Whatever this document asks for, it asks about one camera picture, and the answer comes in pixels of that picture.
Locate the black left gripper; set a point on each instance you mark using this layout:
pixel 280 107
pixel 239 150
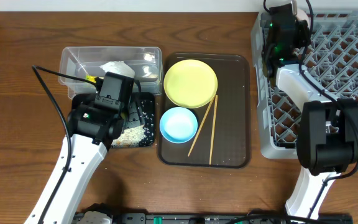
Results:
pixel 134 113

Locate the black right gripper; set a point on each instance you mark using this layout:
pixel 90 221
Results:
pixel 301 35

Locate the rice food waste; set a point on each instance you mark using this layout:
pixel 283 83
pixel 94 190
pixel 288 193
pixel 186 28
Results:
pixel 142 135

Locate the green yellow snack wrapper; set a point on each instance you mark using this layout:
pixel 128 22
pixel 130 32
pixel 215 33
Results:
pixel 93 78

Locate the white napkin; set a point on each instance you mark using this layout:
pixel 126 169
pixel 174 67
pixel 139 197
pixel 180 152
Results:
pixel 118 67

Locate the light blue bowl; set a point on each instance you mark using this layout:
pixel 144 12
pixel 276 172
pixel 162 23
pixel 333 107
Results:
pixel 178 125

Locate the yellow plate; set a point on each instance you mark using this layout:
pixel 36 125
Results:
pixel 190 83

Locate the wooden chopstick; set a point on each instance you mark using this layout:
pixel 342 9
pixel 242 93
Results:
pixel 213 129
pixel 201 126

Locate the pink bowl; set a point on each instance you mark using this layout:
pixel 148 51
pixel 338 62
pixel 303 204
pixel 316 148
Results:
pixel 300 14

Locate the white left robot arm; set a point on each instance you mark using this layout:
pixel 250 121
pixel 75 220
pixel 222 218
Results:
pixel 76 164

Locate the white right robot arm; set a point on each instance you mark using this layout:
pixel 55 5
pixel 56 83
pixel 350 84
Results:
pixel 327 139

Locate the grey dishwasher rack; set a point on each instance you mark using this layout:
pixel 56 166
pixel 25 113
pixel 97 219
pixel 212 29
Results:
pixel 331 59

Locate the black tray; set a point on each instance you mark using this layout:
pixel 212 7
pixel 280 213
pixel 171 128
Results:
pixel 111 122

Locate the clear plastic bin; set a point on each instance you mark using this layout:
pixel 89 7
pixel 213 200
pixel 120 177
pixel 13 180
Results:
pixel 80 61

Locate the brown serving tray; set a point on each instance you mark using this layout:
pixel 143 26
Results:
pixel 232 141

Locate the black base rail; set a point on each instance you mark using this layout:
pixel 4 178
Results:
pixel 101 213

